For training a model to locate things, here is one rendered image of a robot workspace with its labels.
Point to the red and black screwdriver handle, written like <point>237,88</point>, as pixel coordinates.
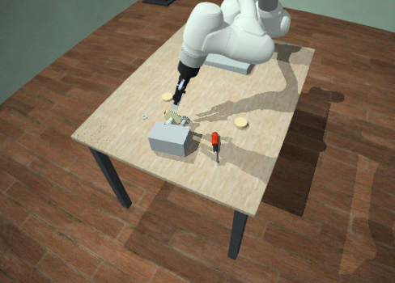
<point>215,143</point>

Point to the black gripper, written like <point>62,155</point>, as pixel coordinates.
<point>185,72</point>

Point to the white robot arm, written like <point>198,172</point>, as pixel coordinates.
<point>243,40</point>

